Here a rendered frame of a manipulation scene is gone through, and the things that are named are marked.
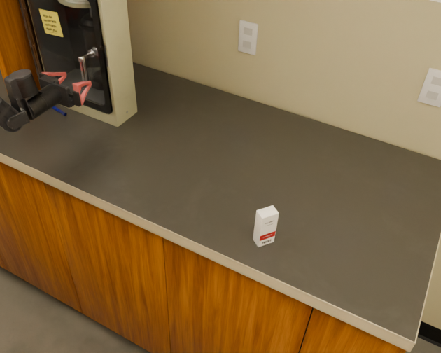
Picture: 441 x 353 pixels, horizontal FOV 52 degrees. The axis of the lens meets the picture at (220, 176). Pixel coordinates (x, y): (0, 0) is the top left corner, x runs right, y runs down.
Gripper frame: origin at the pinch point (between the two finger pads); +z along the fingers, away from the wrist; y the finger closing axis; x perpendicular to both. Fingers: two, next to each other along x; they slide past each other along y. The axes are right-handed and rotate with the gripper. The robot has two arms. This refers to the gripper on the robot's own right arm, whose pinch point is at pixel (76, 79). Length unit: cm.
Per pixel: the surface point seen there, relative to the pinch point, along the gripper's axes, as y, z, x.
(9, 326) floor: 33, -36, 114
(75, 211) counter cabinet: -7.6, -18.4, 35.9
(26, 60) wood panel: 31.6, 8.4, 6.3
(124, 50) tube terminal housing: -5.5, 16.5, -4.0
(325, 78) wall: -61, 52, 7
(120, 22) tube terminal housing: -5.5, 16.3, -12.9
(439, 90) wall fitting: -96, 52, 0
